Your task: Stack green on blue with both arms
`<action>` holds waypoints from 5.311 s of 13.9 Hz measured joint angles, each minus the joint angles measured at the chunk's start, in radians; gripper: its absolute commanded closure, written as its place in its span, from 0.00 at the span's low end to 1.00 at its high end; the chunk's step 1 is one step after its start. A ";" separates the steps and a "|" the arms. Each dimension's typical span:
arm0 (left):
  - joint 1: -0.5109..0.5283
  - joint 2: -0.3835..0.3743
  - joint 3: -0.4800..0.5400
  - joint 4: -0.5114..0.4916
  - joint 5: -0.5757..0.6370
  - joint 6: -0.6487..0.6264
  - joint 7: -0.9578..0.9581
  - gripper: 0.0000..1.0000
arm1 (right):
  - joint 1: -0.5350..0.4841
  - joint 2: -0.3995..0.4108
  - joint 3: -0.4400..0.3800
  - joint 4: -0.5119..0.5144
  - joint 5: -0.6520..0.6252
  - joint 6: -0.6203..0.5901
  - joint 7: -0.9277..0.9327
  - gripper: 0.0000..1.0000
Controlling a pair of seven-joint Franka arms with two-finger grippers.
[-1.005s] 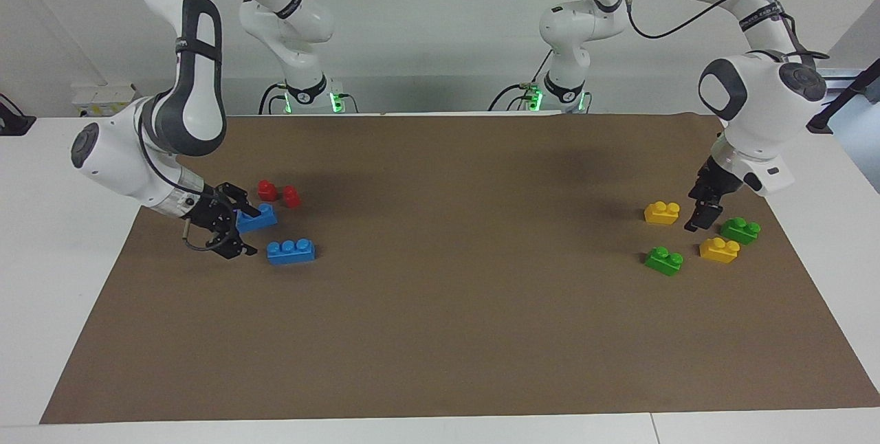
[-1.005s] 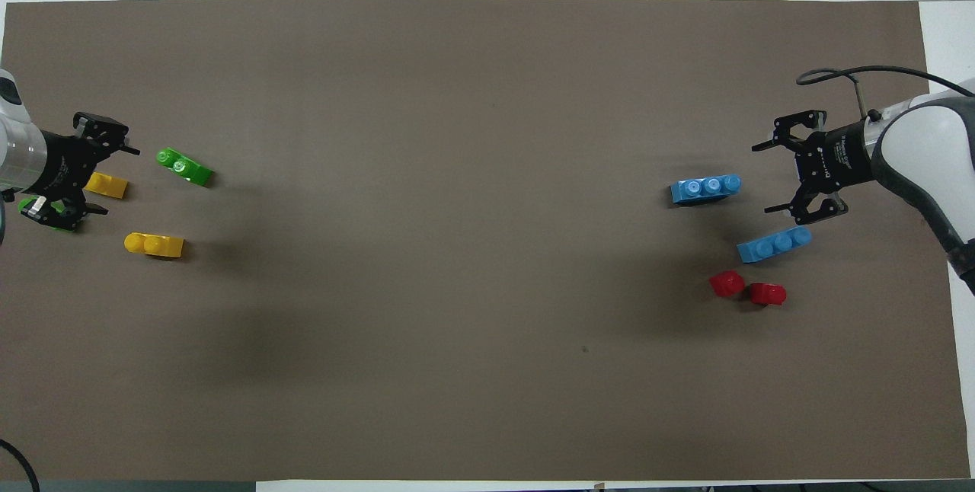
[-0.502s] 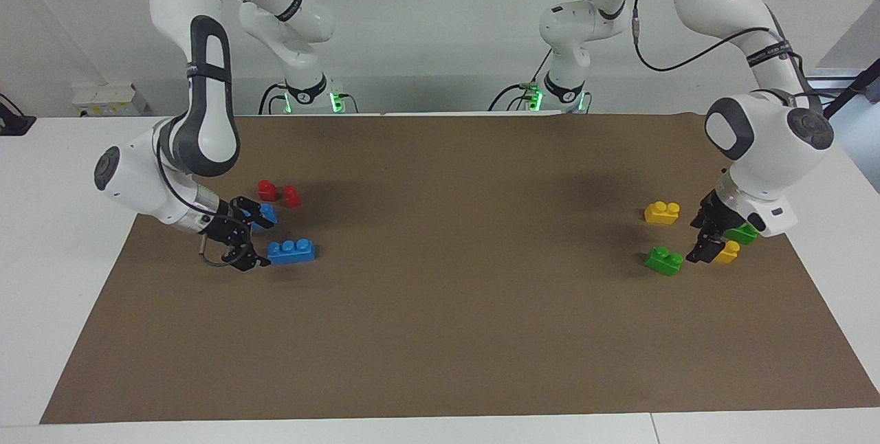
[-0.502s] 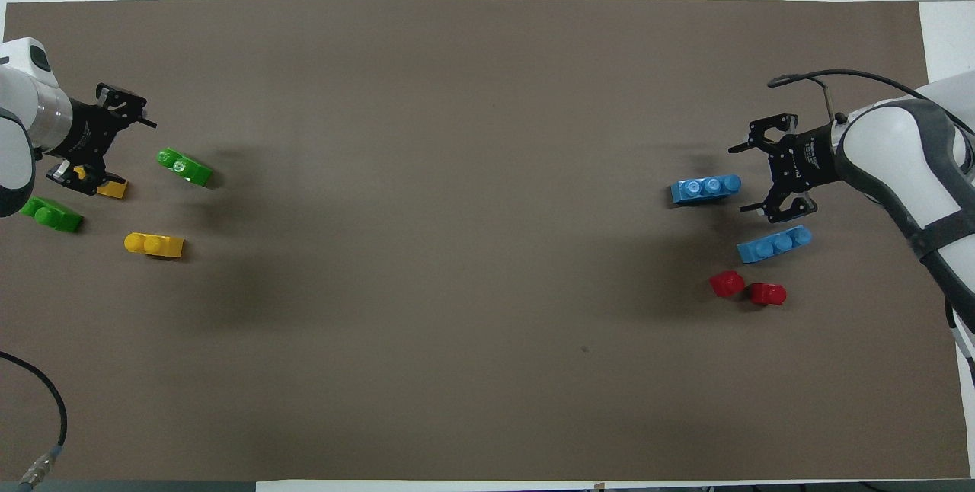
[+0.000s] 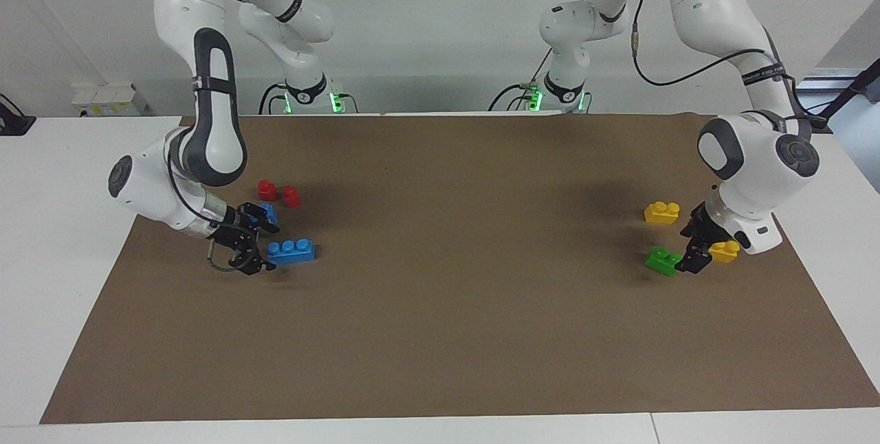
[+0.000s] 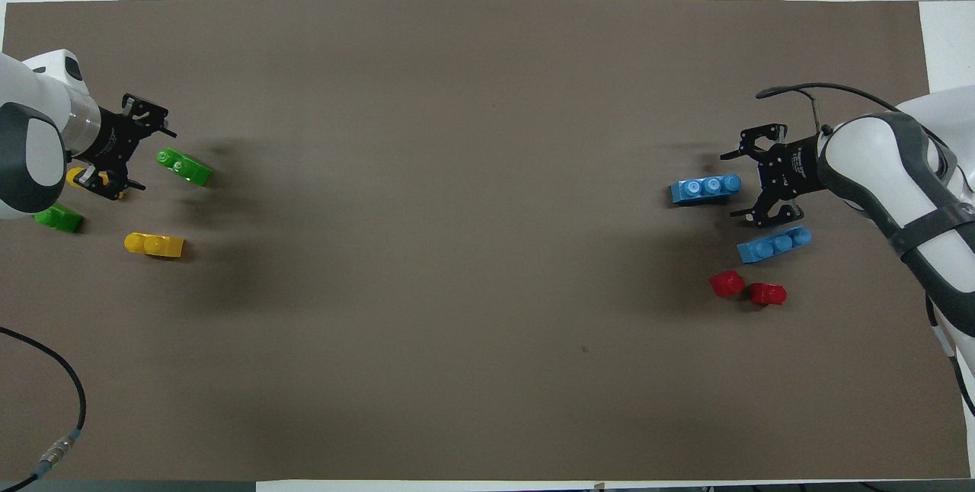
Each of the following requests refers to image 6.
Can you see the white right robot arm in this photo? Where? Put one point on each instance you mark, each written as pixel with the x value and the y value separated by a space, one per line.
pixel 876 164

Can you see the blue three-stud toy brick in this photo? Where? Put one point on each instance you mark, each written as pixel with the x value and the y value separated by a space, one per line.
pixel 773 244
pixel 704 190

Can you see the yellow two-stud toy brick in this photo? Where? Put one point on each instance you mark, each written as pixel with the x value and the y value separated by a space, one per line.
pixel 154 245
pixel 75 176

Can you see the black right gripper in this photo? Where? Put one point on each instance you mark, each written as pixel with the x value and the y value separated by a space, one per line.
pixel 796 168

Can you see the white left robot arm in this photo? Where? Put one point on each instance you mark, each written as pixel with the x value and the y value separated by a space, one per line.
pixel 30 149

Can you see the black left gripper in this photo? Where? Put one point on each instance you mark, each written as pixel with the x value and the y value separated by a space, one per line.
pixel 110 138

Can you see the brown table mat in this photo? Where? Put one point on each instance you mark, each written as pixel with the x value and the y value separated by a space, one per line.
pixel 457 172

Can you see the small red toy brick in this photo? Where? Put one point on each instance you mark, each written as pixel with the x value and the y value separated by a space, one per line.
pixel 727 283
pixel 768 294

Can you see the green two-stud toy brick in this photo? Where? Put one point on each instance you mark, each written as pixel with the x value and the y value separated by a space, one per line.
pixel 184 168
pixel 59 218

